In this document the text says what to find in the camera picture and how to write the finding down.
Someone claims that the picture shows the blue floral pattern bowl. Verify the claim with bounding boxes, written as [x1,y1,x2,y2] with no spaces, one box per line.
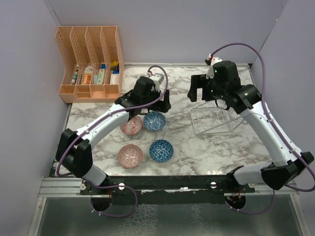
[143,111,166,131]

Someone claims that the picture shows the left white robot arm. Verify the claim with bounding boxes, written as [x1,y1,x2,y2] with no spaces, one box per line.
[55,74,171,194]

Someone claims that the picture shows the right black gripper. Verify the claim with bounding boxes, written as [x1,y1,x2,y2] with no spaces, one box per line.
[188,74,226,102]

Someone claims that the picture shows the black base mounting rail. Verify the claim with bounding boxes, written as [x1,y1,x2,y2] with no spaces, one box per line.
[79,174,254,210]

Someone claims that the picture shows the white wire dish rack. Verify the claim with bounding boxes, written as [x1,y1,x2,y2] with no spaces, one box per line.
[190,101,244,135]

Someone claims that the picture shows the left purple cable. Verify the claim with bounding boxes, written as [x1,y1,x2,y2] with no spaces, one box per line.
[56,65,169,218]

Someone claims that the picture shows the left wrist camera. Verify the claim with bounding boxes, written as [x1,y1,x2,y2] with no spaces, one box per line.
[147,72,164,91]

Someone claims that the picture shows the items in organizer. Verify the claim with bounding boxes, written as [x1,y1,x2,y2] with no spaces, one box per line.
[71,61,120,85]

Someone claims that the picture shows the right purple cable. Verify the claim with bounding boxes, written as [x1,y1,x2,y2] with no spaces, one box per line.
[210,43,315,215]

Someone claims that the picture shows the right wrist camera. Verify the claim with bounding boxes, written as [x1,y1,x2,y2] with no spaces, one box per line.
[205,56,222,79]

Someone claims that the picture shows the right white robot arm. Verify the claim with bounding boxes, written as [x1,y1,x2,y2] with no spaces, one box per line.
[188,60,314,192]

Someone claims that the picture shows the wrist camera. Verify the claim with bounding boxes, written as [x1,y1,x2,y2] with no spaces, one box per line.
[205,56,222,79]
[147,72,164,91]

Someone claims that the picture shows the red geometric pattern bowl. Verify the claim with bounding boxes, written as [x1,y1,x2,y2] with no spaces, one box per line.
[120,116,143,135]

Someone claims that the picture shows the red circle pattern bowl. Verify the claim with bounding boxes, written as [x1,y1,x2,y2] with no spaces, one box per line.
[118,144,143,169]

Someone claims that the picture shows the purple cable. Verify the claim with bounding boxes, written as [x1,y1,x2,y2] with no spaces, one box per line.
[210,43,315,215]
[56,65,169,218]

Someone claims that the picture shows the blue triangle pattern bowl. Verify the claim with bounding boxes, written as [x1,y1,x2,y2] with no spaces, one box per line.
[149,139,174,163]

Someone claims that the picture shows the orange plastic desk organizer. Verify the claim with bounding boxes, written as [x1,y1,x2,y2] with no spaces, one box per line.
[55,26,125,104]

